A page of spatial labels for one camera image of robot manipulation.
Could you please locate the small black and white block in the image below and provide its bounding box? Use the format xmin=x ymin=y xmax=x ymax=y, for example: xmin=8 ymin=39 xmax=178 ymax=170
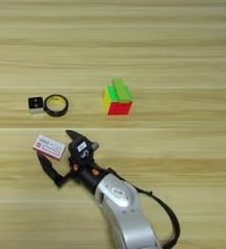
xmin=27 ymin=95 xmax=45 ymax=116

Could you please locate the green rectangular block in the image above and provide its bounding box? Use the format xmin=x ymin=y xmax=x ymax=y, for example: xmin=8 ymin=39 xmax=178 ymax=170
xmin=111 ymin=77 xmax=134 ymax=103

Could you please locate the black tape ring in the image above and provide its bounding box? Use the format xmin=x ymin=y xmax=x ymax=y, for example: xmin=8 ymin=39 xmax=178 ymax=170
xmin=43 ymin=93 xmax=70 ymax=119

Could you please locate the pink and white small box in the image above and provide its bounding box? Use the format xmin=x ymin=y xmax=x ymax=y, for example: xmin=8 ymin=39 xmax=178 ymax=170
xmin=32 ymin=133 xmax=67 ymax=161

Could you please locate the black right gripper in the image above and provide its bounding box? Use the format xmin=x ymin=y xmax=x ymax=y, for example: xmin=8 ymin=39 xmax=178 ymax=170
xmin=36 ymin=129 xmax=103 ymax=195

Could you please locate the multicoloured puzzle cube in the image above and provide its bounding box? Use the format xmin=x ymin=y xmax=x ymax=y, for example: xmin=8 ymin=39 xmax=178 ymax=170
xmin=101 ymin=85 xmax=134 ymax=117

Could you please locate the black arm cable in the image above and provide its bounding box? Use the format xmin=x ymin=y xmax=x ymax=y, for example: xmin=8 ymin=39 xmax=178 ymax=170
xmin=114 ymin=170 xmax=181 ymax=249

